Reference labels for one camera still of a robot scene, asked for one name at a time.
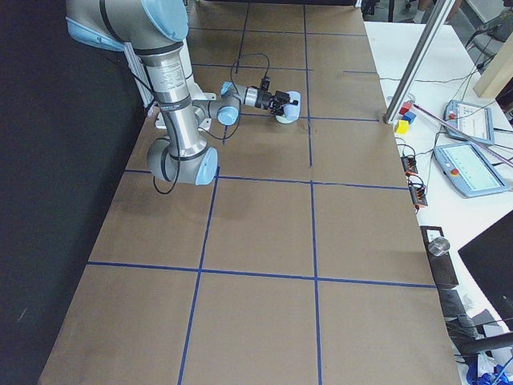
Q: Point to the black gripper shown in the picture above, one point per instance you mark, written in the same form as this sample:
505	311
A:
264	99

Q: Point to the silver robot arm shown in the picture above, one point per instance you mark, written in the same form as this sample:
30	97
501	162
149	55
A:
157	31

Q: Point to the near teach pendant tablet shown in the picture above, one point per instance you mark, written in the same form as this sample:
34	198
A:
469	171

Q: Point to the teach pendant tablet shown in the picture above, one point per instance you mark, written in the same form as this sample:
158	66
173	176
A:
469	171
471	119

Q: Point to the black orange connector board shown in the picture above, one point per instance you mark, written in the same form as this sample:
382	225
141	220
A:
416	185

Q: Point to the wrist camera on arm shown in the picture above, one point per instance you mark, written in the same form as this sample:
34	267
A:
265	83

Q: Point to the yellow cube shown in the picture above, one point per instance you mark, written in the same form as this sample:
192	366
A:
401	127

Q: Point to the mint green bowl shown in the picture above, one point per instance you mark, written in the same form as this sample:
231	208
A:
286	119

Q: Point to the red cube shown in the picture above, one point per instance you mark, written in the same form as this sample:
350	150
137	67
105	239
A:
405	108

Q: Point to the blue cube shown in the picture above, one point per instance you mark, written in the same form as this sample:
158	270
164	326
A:
409	117

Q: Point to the light blue plastic cup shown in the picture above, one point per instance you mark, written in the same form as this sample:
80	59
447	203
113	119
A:
290	110

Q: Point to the small metal cup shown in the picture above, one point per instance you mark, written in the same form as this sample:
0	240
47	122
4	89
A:
438	246

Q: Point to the far teach pendant tablet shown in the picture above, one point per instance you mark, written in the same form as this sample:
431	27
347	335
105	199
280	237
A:
471	119

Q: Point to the aluminium frame post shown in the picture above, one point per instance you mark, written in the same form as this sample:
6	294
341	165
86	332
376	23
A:
434	24

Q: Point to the reacher grabber stick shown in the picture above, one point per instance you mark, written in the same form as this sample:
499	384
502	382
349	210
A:
496	155

